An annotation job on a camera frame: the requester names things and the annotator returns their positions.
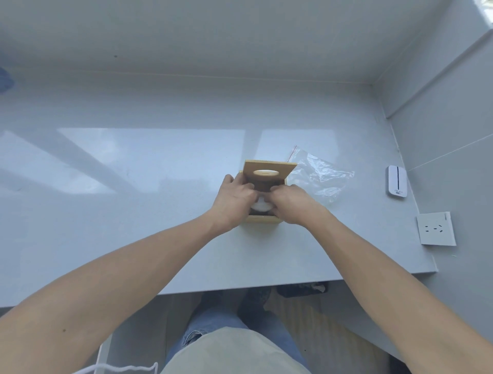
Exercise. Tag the person's left forearm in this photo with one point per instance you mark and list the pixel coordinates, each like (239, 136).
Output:
(115, 293)

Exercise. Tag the beige shirt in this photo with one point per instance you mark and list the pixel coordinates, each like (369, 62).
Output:
(235, 352)

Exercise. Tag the person's right fingers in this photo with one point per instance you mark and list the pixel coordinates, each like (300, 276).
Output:
(281, 192)

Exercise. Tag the clear plastic bag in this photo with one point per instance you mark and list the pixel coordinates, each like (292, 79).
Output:
(319, 177)

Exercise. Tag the person's left fingers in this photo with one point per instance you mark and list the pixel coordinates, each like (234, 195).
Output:
(246, 191)

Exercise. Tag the person's right forearm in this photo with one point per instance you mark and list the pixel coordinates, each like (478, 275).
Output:
(385, 293)

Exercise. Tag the person's right hand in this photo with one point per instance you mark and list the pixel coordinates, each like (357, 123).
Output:
(294, 208)

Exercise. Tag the small white plastic device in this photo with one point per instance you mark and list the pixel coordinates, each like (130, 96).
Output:
(397, 182)

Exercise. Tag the blue jeans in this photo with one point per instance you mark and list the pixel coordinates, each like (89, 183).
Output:
(269, 331)

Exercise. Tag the white wall socket plate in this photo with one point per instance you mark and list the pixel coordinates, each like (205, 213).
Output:
(436, 229)

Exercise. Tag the person's left hand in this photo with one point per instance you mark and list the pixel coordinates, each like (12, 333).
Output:
(231, 206)

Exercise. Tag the wooden box with oval hole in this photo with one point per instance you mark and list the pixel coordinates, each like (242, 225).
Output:
(269, 171)

